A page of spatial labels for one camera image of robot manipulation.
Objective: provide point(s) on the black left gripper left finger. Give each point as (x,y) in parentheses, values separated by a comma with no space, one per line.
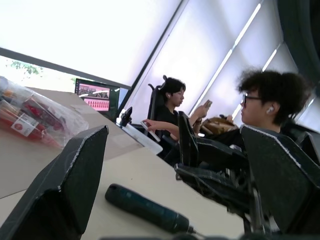
(62,200)

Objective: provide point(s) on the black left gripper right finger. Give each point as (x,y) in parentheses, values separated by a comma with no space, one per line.
(287,190)

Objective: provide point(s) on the black gripper body workpiece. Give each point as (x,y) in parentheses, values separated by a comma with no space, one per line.
(215,180)

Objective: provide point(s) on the bystander bare hand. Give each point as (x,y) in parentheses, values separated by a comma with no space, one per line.
(151,124)
(202,111)

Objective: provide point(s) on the clear plastic bag of markers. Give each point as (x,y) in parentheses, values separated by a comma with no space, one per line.
(37,120)

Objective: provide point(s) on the curly-haired person with glasses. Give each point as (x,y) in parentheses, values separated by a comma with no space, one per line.
(275,100)

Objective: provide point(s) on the tan bag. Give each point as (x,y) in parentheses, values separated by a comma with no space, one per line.
(220,125)

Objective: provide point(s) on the small black holder stand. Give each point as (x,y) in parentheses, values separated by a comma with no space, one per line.
(126,116)

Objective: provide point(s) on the open laptop computer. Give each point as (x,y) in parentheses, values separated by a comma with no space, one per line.
(96,98)

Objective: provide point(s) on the black office chair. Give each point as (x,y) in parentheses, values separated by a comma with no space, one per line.
(155,105)

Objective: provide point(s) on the seated person in black shirt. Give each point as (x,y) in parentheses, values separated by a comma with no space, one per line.
(172,117)

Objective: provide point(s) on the white roller blind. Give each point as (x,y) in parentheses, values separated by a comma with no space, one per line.
(87,32)

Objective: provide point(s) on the dark window frame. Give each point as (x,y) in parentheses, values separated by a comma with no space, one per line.
(62,68)

